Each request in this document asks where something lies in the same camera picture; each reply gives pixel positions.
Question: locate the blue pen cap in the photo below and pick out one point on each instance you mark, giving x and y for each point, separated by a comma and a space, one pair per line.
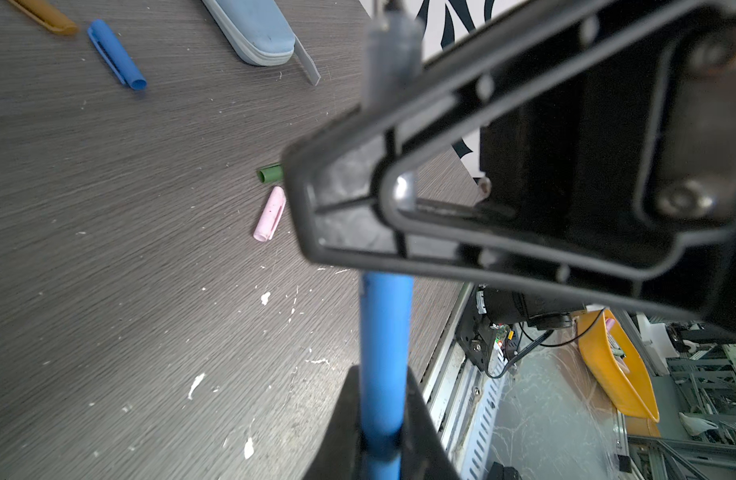
115, 55

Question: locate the light blue pencil case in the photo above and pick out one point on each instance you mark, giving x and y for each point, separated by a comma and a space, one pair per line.
260, 34

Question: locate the brown pen cap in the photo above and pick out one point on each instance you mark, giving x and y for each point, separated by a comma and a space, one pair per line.
46, 15

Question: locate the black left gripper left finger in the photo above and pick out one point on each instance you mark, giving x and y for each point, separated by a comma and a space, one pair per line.
341, 453

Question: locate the blue pen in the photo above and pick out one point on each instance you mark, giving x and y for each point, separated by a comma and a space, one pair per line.
392, 58

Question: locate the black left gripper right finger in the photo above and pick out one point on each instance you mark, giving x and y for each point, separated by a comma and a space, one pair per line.
579, 150

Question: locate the green pen cap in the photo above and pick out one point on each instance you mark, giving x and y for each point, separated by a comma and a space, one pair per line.
271, 173

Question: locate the grey slotted cable duct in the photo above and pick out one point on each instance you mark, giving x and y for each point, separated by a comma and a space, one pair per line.
471, 453

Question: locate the yellow plastic bin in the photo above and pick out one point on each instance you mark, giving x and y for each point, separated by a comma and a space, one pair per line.
616, 364

